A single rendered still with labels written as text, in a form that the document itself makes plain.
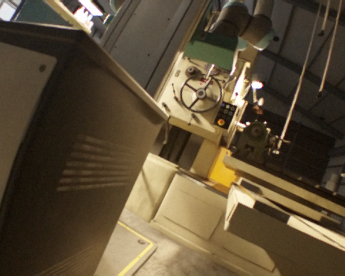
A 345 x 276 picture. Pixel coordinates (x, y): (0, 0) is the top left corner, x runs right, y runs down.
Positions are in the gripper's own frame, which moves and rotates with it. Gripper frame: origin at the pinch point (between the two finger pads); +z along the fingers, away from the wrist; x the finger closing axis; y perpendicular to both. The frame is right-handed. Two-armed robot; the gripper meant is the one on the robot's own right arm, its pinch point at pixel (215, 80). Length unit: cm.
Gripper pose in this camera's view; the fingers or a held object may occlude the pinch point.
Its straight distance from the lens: 129.2
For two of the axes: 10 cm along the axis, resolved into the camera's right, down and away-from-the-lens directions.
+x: 8.3, 5.3, -1.8
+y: -3.5, 2.5, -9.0
